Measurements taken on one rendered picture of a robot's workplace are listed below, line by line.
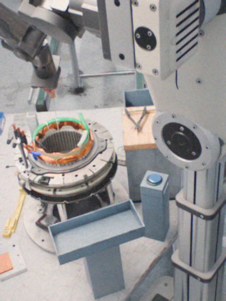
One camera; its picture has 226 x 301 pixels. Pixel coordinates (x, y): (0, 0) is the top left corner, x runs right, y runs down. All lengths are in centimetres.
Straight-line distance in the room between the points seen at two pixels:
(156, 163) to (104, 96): 204
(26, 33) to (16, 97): 264
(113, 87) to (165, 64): 306
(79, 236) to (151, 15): 87
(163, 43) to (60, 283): 109
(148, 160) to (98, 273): 42
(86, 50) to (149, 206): 284
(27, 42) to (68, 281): 79
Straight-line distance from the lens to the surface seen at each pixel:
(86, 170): 144
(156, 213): 154
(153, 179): 147
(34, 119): 155
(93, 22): 70
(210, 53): 81
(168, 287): 216
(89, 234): 137
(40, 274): 162
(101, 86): 374
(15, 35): 114
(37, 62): 124
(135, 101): 183
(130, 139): 158
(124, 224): 138
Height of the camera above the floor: 209
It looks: 42 degrees down
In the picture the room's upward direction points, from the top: 7 degrees counter-clockwise
